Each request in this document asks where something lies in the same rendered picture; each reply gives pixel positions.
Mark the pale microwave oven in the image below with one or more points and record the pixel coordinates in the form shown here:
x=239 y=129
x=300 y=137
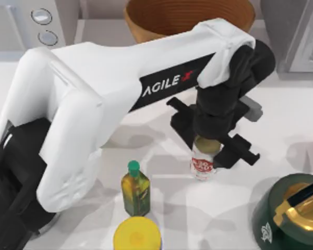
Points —
x=13 y=23

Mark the green oil bottle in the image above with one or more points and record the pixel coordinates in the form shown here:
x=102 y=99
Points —
x=135 y=191

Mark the small grey microwave knob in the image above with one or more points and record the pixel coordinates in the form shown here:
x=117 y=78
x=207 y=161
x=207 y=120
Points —
x=48 y=37

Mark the brown wooden basket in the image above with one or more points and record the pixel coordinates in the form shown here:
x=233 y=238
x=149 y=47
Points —
x=156 y=20

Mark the pale grey rounded box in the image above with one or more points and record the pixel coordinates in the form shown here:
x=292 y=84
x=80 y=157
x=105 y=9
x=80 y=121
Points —
x=253 y=110

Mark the large grey microwave knob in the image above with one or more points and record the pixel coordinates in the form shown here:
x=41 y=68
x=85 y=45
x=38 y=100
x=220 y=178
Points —
x=41 y=16

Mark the yellow lidded can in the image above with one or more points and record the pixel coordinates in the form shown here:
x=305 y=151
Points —
x=138 y=234

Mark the dark green and gold pot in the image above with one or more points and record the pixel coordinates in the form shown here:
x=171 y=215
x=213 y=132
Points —
x=289 y=216

